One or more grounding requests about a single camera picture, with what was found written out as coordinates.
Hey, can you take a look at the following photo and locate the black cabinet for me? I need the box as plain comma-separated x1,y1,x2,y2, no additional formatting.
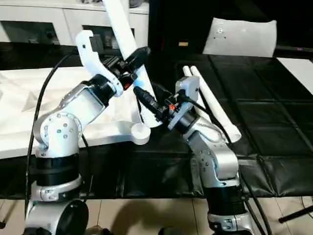
147,0,313,57

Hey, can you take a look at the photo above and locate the white glass-door cabinet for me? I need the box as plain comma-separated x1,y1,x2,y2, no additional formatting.
0,0,150,50

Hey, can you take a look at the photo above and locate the white flat panel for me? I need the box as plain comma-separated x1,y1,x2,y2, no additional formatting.
201,18,278,59

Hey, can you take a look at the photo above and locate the black work mat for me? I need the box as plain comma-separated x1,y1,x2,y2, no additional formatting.
0,42,313,199

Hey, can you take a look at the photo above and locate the white sheet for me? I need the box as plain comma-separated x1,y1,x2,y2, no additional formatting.
276,57,313,96

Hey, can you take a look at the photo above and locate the black folding stand leg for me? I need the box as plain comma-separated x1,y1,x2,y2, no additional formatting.
278,205,313,224

